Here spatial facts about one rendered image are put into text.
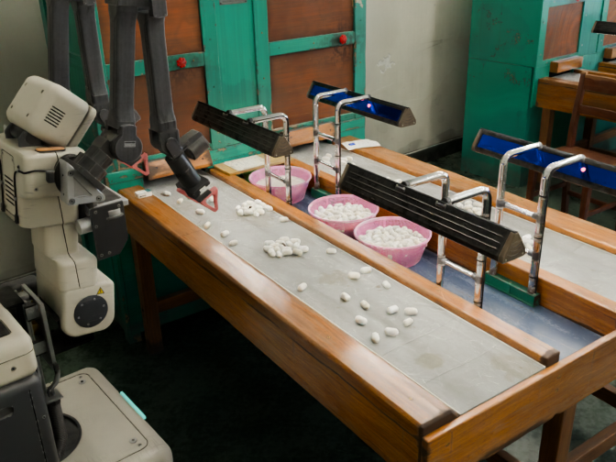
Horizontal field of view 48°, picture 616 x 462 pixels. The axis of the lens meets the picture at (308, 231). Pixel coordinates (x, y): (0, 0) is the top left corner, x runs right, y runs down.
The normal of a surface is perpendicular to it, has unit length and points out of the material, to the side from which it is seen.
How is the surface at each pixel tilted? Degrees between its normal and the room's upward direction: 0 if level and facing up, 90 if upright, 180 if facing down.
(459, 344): 0
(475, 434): 90
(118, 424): 0
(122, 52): 89
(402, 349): 0
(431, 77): 89
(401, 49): 90
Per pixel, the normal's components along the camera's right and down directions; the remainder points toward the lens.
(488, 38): -0.77, 0.28
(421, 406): -0.03, -0.91
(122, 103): 0.59, 0.29
